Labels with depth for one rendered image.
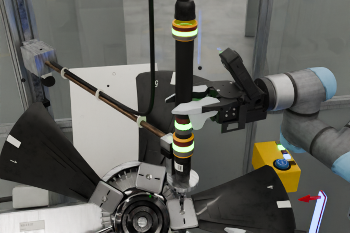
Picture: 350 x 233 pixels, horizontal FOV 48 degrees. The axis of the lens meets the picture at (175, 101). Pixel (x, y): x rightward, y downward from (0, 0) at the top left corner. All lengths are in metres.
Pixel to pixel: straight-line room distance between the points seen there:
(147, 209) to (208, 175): 1.01
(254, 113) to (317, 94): 0.14
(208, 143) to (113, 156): 0.68
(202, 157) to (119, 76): 0.73
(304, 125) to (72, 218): 0.60
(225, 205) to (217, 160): 0.87
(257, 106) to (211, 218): 0.28
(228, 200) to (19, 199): 0.53
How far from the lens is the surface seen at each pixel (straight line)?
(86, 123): 1.17
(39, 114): 0.91
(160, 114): 0.94
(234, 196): 0.98
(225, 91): 0.78
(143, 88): 0.99
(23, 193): 1.11
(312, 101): 0.87
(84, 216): 1.05
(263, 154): 1.32
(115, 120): 1.16
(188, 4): 0.67
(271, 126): 1.79
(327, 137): 0.87
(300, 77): 0.85
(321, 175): 2.10
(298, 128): 0.90
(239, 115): 0.79
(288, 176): 1.28
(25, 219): 1.07
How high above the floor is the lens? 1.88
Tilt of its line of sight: 31 degrees down
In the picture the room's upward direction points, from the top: straight up
